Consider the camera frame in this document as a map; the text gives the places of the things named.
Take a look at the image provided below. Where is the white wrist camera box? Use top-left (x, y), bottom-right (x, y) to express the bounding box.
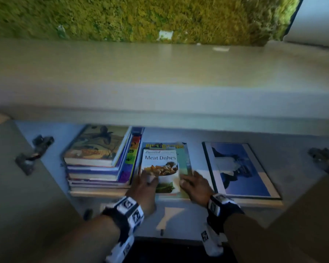
top-left (200, 222), bottom-right (228, 258)
top-left (105, 235), bottom-right (135, 263)

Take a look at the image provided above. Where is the large blue photo folder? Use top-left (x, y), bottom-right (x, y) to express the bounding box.
top-left (202, 141), bottom-right (282, 201)

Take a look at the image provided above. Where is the white cabinet door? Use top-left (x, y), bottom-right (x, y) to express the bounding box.
top-left (265, 172), bottom-right (329, 263)
top-left (0, 113), bottom-right (83, 263)

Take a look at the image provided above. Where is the person's left forearm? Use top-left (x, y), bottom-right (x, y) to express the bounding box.
top-left (38, 215), bottom-right (122, 263)

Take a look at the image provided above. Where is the person's left hand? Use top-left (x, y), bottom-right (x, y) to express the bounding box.
top-left (125, 170), bottom-right (159, 218)

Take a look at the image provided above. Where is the green moss wall panel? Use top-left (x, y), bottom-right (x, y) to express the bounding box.
top-left (0, 0), bottom-right (301, 47)

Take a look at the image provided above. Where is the black marker wristband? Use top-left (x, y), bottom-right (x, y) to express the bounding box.
top-left (102, 196), bottom-right (145, 245)
top-left (207, 193), bottom-right (245, 235)

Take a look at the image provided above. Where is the small white wall label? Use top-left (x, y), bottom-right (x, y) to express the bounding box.
top-left (157, 30), bottom-right (174, 41)

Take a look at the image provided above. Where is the blue book large white lettering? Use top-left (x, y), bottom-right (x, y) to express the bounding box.
top-left (67, 172), bottom-right (122, 182)

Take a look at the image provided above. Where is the person's right hand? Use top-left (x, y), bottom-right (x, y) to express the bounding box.
top-left (179, 170), bottom-right (215, 209)

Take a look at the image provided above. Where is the Meat Dishes cookbook pile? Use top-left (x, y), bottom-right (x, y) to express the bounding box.
top-left (140, 141), bottom-right (193, 201)

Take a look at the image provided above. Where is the colourful striped book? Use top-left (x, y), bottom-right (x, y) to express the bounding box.
top-left (117, 134), bottom-right (143, 184)

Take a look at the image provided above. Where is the person's right forearm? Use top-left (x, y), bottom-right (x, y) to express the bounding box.
top-left (223, 213), bottom-right (307, 263)

